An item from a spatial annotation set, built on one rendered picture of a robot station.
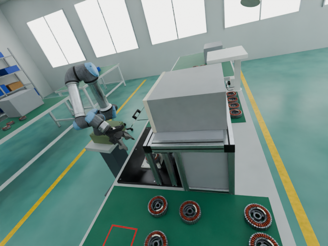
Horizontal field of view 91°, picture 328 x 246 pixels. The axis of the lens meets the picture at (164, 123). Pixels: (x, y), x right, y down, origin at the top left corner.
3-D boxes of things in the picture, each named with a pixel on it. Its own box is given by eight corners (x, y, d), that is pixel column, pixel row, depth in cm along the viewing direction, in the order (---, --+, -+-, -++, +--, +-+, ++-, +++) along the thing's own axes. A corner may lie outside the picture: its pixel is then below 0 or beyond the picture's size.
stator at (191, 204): (183, 228, 81) (182, 224, 79) (177, 207, 91) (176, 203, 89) (204, 220, 82) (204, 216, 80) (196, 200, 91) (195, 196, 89)
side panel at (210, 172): (184, 191, 98) (174, 152, 81) (185, 186, 100) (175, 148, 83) (235, 194, 89) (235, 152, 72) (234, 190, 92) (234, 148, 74)
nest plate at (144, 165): (141, 168, 119) (140, 166, 118) (147, 153, 131) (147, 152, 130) (160, 168, 114) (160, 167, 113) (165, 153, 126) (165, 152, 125)
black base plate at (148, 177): (117, 183, 115) (116, 181, 114) (146, 129, 165) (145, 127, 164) (183, 188, 100) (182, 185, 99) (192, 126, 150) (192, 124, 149)
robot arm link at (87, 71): (103, 116, 162) (74, 63, 127) (118, 112, 163) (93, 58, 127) (103, 124, 153) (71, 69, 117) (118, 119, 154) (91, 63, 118)
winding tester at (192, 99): (153, 133, 91) (142, 100, 81) (169, 97, 126) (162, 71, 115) (227, 130, 79) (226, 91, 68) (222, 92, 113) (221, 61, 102)
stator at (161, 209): (146, 205, 96) (144, 202, 94) (162, 194, 99) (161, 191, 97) (154, 222, 87) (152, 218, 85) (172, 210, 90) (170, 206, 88)
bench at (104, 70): (70, 116, 445) (54, 91, 405) (105, 88, 594) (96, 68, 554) (97, 114, 416) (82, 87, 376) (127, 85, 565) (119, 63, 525)
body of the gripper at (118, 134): (120, 139, 122) (107, 129, 120) (125, 133, 117) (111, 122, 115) (115, 146, 116) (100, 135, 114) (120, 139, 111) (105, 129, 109)
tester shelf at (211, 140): (144, 152, 86) (142, 146, 84) (170, 95, 140) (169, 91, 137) (235, 152, 72) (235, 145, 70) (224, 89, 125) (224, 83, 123)
